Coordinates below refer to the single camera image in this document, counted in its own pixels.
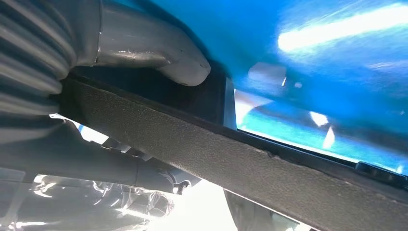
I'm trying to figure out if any blue metal shelf rack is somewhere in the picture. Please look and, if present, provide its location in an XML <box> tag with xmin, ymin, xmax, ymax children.
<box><xmin>111</xmin><ymin>0</ymin><xmax>408</xmax><ymax>176</ymax></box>

